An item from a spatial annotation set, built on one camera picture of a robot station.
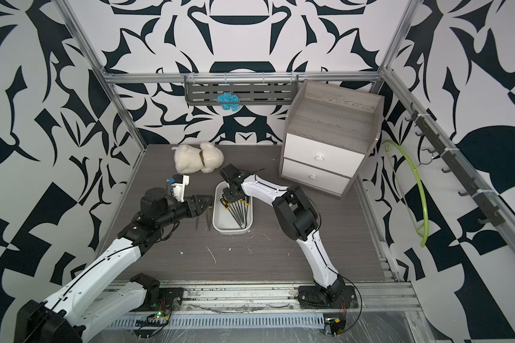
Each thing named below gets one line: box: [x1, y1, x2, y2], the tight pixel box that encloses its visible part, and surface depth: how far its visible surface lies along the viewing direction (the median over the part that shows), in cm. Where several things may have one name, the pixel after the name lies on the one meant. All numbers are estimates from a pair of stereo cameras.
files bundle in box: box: [220, 193, 250, 230], surface depth 98 cm
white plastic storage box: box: [212, 180, 254, 235], surface depth 94 cm
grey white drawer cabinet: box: [279, 80, 385, 200], surface depth 89 cm
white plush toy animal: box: [171, 142, 225, 174], surface depth 105 cm
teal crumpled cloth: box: [216, 91, 241, 112], surface depth 93 cm
